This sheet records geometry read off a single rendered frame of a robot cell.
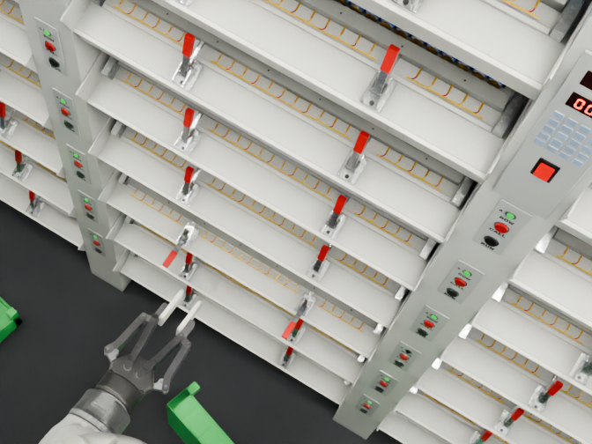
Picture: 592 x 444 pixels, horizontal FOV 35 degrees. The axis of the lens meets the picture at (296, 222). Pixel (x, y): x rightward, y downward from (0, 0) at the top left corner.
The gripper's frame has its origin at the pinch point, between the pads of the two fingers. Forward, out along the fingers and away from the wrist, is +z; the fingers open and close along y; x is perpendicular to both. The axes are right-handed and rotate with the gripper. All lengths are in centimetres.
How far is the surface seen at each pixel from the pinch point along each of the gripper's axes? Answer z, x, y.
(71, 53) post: 8, -41, 29
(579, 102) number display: 2, -87, -36
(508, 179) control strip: 5, -70, -35
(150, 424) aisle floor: 0, 64, 3
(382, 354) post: 15.6, 2.4, -34.4
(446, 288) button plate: 10, -36, -37
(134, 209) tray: 16.8, 8.0, 21.7
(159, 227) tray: 16.5, 8.3, 15.4
